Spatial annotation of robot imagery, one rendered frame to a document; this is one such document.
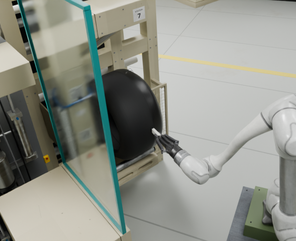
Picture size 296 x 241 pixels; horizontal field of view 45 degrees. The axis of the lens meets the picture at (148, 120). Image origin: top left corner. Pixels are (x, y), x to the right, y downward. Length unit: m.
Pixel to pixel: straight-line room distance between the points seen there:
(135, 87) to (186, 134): 1.94
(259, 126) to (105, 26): 1.08
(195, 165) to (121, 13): 1.01
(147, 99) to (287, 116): 0.84
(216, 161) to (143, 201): 1.42
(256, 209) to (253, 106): 2.30
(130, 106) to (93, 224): 0.74
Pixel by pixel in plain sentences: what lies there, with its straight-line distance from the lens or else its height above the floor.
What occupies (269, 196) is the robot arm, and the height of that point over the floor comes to 0.95.
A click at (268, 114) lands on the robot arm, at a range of 1.75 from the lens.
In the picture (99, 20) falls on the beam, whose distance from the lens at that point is 2.20.
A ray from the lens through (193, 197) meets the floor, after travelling 3.34.
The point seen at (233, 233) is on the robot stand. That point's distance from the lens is 2.33.
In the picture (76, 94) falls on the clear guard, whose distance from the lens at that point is 1.28.
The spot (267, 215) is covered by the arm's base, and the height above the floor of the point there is 0.78.
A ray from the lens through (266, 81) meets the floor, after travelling 4.98.
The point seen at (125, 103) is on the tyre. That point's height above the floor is 1.38.
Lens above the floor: 2.53
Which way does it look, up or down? 37 degrees down
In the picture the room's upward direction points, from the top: 4 degrees counter-clockwise
